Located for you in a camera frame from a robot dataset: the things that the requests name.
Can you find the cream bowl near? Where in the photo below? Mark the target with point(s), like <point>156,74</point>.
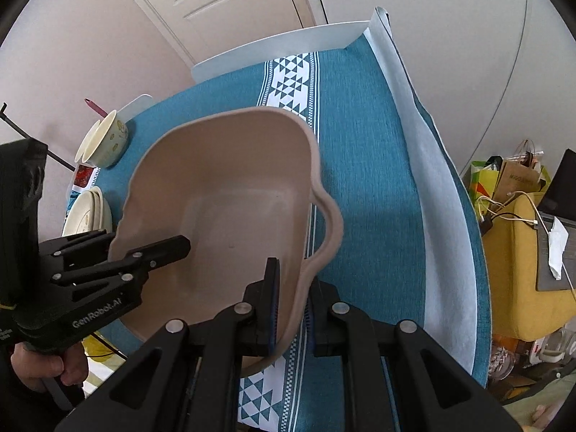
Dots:
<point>107,143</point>

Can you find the teal tablecloth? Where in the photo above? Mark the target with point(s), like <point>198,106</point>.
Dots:
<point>411,247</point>

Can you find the brown paper bag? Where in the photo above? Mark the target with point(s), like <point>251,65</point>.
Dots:
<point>515,177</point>

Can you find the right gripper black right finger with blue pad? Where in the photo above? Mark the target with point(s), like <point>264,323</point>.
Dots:
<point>397,377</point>

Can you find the cream bowl far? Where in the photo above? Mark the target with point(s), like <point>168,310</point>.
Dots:
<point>85,142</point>

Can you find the yellow chair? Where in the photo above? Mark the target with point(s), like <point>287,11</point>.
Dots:
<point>511,252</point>

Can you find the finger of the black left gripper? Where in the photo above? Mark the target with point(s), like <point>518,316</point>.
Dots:
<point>92,245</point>
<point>141,260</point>

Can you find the white door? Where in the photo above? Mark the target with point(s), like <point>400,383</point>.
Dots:
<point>200,29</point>

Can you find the cream bowl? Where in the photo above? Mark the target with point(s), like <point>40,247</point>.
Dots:
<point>107,143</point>
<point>85,142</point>

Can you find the black laptop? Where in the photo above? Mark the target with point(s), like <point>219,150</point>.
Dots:
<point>560,198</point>

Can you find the person's left hand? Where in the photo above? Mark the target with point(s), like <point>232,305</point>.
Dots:
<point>32,367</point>

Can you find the white plate gold pattern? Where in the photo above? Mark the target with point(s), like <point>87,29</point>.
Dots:
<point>89,212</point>

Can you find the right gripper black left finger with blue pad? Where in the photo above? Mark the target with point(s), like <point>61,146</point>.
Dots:
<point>186,378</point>

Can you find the black metal rack pole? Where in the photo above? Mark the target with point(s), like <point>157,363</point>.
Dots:
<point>14,126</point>

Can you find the beige handled tray dish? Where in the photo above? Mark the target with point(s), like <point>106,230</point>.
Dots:
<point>243,186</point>

